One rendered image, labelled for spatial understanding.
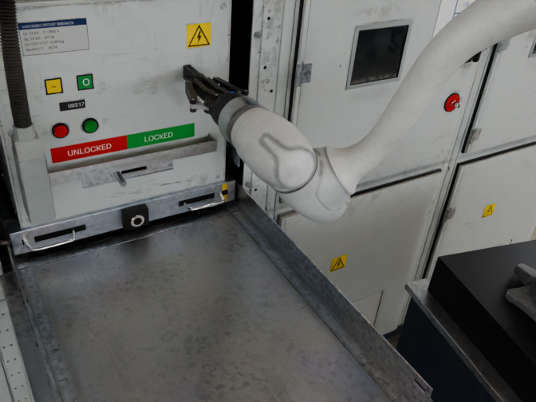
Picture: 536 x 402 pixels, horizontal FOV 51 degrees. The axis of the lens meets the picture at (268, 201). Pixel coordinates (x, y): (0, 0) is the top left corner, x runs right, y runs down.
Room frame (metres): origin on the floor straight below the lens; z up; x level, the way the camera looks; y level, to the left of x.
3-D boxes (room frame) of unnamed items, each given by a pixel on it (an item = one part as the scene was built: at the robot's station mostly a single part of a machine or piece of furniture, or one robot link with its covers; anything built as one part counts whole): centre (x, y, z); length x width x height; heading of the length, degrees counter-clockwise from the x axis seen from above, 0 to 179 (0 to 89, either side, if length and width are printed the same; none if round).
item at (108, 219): (1.08, 0.33, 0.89); 0.54 x 0.05 x 0.06; 123
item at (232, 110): (0.92, 0.06, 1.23); 0.09 x 0.06 x 0.09; 123
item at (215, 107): (0.99, 0.10, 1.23); 0.09 x 0.08 x 0.07; 33
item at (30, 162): (0.89, 0.46, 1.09); 0.08 x 0.05 x 0.17; 33
